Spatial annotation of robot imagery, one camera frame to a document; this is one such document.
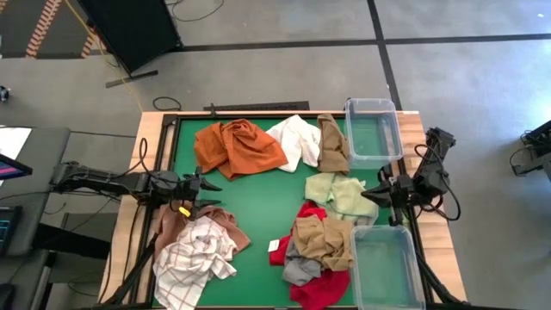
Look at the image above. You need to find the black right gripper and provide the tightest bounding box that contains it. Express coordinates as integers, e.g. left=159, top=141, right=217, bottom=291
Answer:
left=360, top=168, right=417, bottom=208

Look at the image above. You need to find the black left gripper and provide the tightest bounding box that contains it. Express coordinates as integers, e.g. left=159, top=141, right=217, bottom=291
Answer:
left=171, top=165, right=224, bottom=219

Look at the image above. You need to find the pinkish brown towel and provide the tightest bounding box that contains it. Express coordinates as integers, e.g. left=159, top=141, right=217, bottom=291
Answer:
left=153, top=201, right=251, bottom=259

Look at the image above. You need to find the orange cloth towel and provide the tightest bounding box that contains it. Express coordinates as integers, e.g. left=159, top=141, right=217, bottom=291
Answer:
left=193, top=118, right=289, bottom=181

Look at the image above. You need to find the white checked towel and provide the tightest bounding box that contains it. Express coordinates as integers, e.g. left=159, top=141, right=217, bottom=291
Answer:
left=152, top=215, right=238, bottom=310

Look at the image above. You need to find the tan cloth towel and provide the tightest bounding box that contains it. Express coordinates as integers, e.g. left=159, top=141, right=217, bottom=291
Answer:
left=291, top=214, right=355, bottom=272
left=317, top=113, right=350, bottom=175

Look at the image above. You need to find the plain white towel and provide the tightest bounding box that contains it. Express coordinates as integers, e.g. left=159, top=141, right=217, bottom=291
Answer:
left=265, top=114, right=322, bottom=173

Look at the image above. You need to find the grey cloth towel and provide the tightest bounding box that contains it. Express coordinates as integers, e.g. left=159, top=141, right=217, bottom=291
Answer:
left=282, top=239, right=323, bottom=287

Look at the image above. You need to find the red cloth towel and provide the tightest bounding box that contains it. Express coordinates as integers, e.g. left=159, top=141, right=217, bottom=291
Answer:
left=269, top=201, right=352, bottom=310

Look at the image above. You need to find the light green towel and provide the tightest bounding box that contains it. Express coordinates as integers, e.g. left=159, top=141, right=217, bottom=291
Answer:
left=304, top=172, right=380, bottom=226

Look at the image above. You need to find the clear plastic bin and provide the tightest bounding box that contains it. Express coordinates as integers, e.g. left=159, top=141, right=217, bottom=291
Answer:
left=350, top=224, right=427, bottom=310
left=344, top=97, right=405, bottom=170

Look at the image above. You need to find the black support strut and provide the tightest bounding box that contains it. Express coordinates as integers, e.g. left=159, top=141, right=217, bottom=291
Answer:
left=412, top=249, right=468, bottom=305
left=102, top=232, right=158, bottom=307

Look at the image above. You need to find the grey desk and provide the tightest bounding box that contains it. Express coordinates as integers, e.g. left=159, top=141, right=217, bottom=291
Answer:
left=0, top=127, right=72, bottom=257

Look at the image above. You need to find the black partition panel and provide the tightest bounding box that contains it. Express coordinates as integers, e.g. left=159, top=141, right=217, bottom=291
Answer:
left=77, top=0, right=184, bottom=89

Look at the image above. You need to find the computer monitor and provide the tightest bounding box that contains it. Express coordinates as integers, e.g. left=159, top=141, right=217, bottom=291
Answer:
left=0, top=153, right=34, bottom=181

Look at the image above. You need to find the dark tablet screen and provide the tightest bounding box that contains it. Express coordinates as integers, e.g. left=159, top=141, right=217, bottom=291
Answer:
left=0, top=205, right=22, bottom=257

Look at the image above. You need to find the white paper sheet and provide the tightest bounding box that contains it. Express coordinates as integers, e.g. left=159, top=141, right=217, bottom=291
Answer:
left=0, top=127, right=32, bottom=160

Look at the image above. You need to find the dark mat with orange stripes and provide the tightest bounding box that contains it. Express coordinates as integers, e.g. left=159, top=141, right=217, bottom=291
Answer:
left=0, top=0, right=98, bottom=59

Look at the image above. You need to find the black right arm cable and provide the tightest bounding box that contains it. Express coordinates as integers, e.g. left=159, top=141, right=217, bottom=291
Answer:
left=413, top=144, right=461, bottom=223

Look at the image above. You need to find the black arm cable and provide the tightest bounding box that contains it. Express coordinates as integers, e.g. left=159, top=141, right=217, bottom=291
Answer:
left=109, top=137, right=150, bottom=180
left=413, top=144, right=461, bottom=223

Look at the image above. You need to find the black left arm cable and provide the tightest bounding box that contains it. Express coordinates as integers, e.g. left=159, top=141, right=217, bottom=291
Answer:
left=109, top=137, right=150, bottom=180

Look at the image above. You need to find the black table frame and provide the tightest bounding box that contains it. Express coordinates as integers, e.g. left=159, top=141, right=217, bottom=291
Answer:
left=145, top=110, right=431, bottom=310

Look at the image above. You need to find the black cable loop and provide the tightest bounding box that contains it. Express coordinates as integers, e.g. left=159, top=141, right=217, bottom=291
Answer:
left=152, top=96, right=183, bottom=112

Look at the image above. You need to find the black equipment with cables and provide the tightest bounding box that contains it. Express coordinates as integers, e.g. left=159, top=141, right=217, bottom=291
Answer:
left=510, top=120, right=551, bottom=182

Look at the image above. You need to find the yellow cable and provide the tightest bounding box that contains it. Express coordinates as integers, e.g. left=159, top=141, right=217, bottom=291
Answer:
left=64, top=0, right=144, bottom=113

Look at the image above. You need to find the thin black floor cable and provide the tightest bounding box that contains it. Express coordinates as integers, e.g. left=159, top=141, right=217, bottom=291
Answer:
left=165, top=0, right=225, bottom=22

